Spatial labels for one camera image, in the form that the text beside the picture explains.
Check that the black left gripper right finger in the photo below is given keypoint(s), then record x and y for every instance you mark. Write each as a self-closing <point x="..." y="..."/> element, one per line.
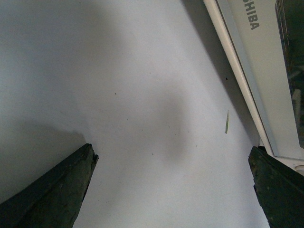
<point x="279" y="190"/>

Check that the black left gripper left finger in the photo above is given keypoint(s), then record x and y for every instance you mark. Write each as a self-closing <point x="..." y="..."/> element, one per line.
<point x="54" y="200"/>

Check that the oven glass door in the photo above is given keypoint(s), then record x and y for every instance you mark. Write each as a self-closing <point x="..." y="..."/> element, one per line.
<point x="253" y="27"/>

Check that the white Toshiba toaster oven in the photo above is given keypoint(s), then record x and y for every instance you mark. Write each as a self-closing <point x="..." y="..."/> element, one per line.
<point x="290" y="19"/>

